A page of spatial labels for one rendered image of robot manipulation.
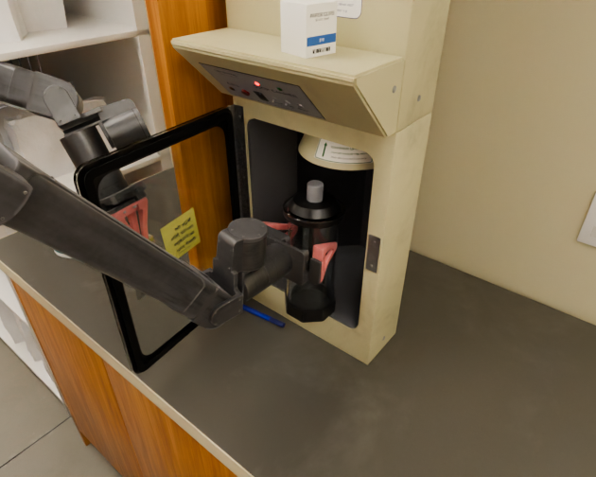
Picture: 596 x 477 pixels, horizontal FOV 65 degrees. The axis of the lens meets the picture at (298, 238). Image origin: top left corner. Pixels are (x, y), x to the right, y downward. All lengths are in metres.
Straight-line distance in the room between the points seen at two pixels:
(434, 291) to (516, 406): 0.32
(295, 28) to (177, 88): 0.29
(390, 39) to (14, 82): 0.53
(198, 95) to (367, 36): 0.34
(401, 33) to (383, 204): 0.24
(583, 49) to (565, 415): 0.64
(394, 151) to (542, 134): 0.45
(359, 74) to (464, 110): 0.57
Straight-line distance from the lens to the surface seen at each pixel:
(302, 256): 0.74
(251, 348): 0.96
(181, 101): 0.85
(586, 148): 1.05
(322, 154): 0.77
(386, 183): 0.70
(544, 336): 1.11
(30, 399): 2.34
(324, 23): 0.62
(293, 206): 0.78
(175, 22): 0.82
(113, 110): 0.80
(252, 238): 0.65
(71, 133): 0.80
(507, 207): 1.13
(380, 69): 0.58
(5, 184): 0.42
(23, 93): 0.81
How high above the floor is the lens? 1.65
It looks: 34 degrees down
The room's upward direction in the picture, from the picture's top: straight up
